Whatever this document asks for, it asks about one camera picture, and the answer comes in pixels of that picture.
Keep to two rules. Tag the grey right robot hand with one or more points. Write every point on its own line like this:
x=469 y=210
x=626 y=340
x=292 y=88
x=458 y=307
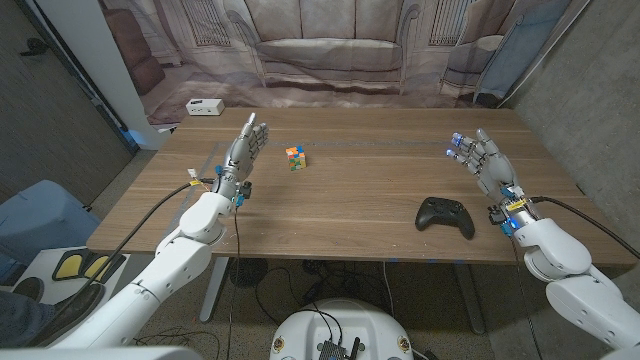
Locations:
x=495 y=172

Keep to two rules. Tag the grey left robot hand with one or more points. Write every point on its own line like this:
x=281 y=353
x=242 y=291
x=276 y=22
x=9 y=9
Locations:
x=242 y=152

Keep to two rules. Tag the black game controller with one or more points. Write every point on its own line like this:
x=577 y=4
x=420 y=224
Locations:
x=442 y=212

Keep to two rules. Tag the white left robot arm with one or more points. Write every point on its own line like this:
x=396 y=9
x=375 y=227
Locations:
x=170 y=260

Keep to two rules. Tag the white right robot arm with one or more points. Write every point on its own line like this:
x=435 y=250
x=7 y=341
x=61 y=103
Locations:
x=555 y=250

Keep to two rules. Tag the multicoloured puzzle cube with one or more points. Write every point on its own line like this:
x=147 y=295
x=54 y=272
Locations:
x=296 y=159

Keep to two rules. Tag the white power box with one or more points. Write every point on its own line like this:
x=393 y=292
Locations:
x=204 y=106

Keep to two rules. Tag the black round fan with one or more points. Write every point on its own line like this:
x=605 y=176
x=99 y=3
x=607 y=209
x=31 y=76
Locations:
x=248 y=272

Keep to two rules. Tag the white table leg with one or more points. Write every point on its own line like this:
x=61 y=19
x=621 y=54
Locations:
x=214 y=290
x=470 y=300

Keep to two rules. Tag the printed sofa room backdrop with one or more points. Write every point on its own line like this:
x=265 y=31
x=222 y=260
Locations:
x=325 y=50

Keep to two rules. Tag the yellow foot pedal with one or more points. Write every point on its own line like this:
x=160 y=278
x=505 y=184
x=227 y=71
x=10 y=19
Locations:
x=100 y=267
x=68 y=266

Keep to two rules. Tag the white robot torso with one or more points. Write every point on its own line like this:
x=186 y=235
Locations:
x=340 y=320

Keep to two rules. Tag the blue plastic bin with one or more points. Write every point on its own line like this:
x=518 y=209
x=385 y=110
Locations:
x=40 y=215

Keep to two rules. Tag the black antenna module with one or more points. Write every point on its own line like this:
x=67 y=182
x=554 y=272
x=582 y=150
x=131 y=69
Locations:
x=332 y=350

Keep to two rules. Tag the person leg with black shoe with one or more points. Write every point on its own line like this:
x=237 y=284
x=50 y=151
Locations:
x=65 y=312

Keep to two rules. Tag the black shoe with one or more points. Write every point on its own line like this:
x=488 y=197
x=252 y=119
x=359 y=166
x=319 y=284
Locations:
x=27 y=288

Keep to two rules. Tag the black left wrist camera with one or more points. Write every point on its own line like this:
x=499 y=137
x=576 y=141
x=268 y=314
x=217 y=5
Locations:
x=245 y=190

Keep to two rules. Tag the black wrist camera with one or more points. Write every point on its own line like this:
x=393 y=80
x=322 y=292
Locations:
x=245 y=190
x=496 y=215

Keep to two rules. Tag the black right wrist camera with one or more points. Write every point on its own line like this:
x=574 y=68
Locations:
x=496 y=215

